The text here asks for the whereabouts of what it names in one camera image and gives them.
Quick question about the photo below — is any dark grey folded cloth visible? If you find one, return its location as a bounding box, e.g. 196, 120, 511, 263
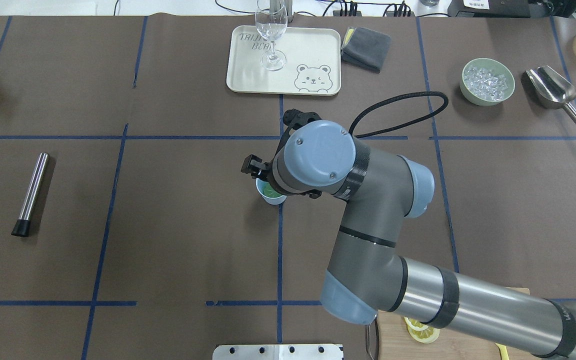
340, 27, 393, 74

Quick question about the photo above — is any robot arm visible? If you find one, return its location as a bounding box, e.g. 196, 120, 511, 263
241, 120, 576, 360

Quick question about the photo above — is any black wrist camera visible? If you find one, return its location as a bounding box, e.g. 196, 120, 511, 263
282, 109, 322, 130

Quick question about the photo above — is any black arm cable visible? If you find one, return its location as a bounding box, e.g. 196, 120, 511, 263
350, 91, 449, 139

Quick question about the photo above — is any clear wine glass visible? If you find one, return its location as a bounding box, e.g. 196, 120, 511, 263
254, 0, 288, 72

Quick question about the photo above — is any beige bear tray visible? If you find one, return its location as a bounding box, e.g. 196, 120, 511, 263
226, 25, 342, 96

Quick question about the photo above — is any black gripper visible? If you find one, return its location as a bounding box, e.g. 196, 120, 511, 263
241, 155, 323, 199

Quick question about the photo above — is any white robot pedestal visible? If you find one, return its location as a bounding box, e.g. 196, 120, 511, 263
212, 343, 345, 360

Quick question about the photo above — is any yellow plastic knife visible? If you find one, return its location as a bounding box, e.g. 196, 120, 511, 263
496, 342, 510, 360

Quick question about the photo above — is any steel muddler black tip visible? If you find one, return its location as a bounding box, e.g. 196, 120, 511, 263
11, 152, 50, 238

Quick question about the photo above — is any aluminium frame post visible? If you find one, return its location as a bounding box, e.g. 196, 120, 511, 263
283, 0, 295, 23

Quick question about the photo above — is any green bowl of ice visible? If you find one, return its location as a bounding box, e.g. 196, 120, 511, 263
459, 58, 515, 107

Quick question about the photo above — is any light blue plastic cup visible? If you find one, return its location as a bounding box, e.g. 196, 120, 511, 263
255, 178, 287, 206

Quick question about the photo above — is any metal ice scoop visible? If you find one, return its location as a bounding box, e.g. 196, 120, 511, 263
525, 65, 576, 125

